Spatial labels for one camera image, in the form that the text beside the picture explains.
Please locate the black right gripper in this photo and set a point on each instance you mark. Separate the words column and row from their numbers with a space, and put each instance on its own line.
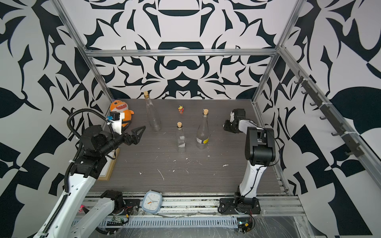
column 226, row 126

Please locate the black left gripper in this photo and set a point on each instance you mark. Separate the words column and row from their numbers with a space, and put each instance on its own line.
column 135, row 140

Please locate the clear glass bottle with cork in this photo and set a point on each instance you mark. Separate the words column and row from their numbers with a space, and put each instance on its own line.
column 152, row 114

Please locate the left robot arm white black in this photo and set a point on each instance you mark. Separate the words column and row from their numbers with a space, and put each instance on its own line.
column 80, row 177

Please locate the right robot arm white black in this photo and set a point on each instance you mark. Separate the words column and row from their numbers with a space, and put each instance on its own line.
column 259, row 153

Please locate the tall clear bottle yellow label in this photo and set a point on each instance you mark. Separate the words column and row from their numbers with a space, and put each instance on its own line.
column 203, row 134

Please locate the small clear bottle with cork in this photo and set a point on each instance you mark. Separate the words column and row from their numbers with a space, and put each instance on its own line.
column 181, row 138

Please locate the orange shark plush toy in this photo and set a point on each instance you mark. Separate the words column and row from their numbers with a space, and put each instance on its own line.
column 122, row 107

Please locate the small red yellow toy figure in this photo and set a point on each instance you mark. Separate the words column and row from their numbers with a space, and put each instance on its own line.
column 181, row 109

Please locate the light blue alarm clock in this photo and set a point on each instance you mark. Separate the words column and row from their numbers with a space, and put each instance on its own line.
column 152, row 202

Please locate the pink small toy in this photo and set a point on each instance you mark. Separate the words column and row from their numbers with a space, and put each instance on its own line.
column 80, row 209

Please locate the green circuit board right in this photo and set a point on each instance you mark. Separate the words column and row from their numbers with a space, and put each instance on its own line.
column 246, row 226

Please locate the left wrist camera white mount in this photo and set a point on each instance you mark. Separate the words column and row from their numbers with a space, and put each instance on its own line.
column 115, row 120

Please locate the wooden picture frame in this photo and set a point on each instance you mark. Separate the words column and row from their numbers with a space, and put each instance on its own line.
column 109, row 166

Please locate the circuit board with wires left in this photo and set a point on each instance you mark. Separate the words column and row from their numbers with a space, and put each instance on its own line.
column 119, row 221

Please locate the white slotted cable duct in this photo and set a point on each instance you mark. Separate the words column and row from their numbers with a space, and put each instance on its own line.
column 177, row 222

